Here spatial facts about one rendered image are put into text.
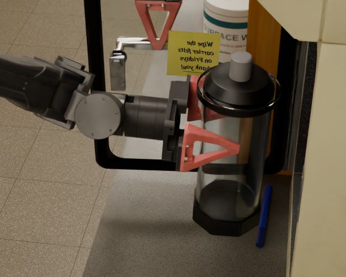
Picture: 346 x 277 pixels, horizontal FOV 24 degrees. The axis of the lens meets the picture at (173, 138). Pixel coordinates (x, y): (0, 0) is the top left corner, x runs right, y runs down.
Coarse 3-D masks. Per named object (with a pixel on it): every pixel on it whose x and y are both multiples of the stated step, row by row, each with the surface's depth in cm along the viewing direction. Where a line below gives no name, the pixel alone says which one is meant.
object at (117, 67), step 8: (112, 56) 118; (120, 56) 117; (112, 64) 117; (120, 64) 117; (112, 72) 118; (120, 72) 118; (112, 80) 119; (120, 80) 119; (112, 88) 120; (120, 88) 120
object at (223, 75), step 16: (224, 64) 104; (240, 64) 100; (208, 80) 102; (224, 80) 101; (240, 80) 101; (256, 80) 102; (272, 80) 104; (224, 96) 100; (240, 96) 99; (256, 96) 100
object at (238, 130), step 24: (216, 120) 102; (240, 120) 101; (264, 120) 103; (240, 144) 103; (264, 144) 106; (216, 168) 107; (240, 168) 106; (216, 192) 109; (240, 192) 108; (216, 216) 111; (240, 216) 111
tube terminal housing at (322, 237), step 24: (336, 0) 77; (336, 24) 79; (336, 48) 80; (336, 72) 82; (336, 96) 84; (312, 120) 86; (336, 120) 85; (312, 144) 88; (336, 144) 87; (312, 168) 90; (336, 168) 89; (312, 192) 92; (336, 192) 91; (312, 216) 94; (336, 216) 93; (288, 240) 120; (312, 240) 96; (336, 240) 95; (288, 264) 113; (312, 264) 98; (336, 264) 98
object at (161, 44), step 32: (128, 0) 113; (160, 0) 112; (192, 0) 112; (224, 0) 112; (256, 0) 111; (128, 32) 116; (160, 32) 115; (192, 32) 115; (224, 32) 115; (256, 32) 114; (128, 64) 119; (160, 64) 119; (192, 64) 118; (256, 64) 118; (160, 96) 122
